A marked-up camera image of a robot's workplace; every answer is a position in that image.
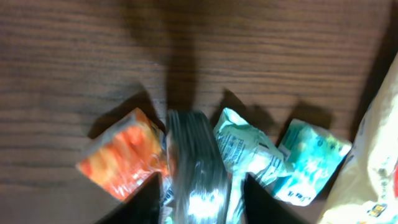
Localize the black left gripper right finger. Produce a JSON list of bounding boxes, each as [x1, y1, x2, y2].
[[243, 174, 304, 224]]

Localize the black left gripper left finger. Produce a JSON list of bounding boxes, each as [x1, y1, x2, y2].
[[95, 172, 161, 224]]

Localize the orange snack pack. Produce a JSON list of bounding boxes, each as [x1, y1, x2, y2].
[[76, 108, 172, 201]]

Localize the light green pack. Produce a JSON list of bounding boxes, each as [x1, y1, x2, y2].
[[213, 108, 294, 223]]

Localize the small teal tissue pack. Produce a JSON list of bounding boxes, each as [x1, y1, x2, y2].
[[271, 119, 352, 207]]

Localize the yellow snack bag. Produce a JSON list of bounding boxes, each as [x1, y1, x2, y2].
[[318, 60, 397, 224]]

